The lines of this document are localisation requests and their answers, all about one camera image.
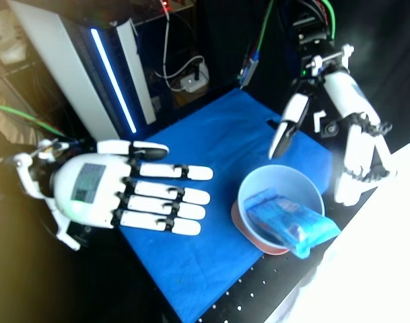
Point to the light blue bowl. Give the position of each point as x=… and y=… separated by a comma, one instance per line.
x=278, y=178

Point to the blue snack packet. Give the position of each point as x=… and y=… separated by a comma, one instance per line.
x=285, y=218

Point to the black curtain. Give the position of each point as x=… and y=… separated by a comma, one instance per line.
x=386, y=50

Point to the white power adapter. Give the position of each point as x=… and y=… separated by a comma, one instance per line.
x=191, y=84

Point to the pink square plate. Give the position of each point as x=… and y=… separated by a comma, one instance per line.
x=236, y=217

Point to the blue cloth mat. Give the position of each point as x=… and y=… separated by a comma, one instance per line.
x=198, y=269

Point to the white tower with blue light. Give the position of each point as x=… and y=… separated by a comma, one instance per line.
x=56, y=67

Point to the white plastic bag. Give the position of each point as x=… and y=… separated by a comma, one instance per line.
x=6, y=37

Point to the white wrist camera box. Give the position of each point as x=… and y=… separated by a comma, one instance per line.
x=331, y=129

